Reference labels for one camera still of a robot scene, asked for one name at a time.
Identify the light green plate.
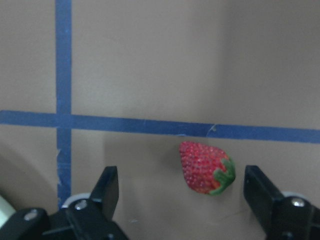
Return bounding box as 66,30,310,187
0,196,16,227

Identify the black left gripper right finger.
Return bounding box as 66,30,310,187
243,165,285,234

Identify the strawberry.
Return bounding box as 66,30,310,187
179,141,236,196

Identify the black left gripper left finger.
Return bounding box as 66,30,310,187
89,166,119,221

